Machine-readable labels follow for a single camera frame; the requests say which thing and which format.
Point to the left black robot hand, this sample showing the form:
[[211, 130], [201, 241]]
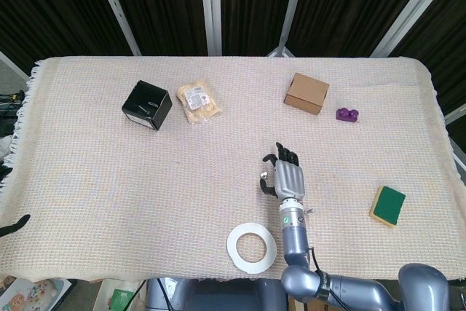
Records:
[[16, 225]]

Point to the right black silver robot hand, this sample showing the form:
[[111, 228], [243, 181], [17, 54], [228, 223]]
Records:
[[289, 180]]

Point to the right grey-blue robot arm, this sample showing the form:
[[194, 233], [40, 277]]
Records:
[[295, 238]]

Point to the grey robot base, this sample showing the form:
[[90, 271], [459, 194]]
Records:
[[218, 294]]

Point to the colourful picture box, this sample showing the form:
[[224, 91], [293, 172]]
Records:
[[32, 294]]

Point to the purple toy building brick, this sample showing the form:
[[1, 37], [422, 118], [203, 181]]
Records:
[[347, 116]]

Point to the white tape roll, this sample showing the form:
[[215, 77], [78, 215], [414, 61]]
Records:
[[233, 249]]

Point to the brown closed cardboard box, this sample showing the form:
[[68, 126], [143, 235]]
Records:
[[306, 89]]

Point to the yellow green sponge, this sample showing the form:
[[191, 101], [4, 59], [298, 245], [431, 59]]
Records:
[[389, 203]]

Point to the clear bag of beige snacks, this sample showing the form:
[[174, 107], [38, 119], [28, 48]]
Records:
[[198, 105]]

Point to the brown printed carton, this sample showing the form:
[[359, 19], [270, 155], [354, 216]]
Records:
[[306, 306]]

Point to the green packet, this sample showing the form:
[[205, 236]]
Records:
[[122, 298]]

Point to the beige woven tablecloth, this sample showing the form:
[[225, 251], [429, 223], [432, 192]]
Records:
[[145, 180]]

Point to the black open cardboard box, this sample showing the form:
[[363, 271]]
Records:
[[142, 119]]

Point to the dark metal bolt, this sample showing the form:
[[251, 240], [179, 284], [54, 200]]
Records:
[[145, 109]]

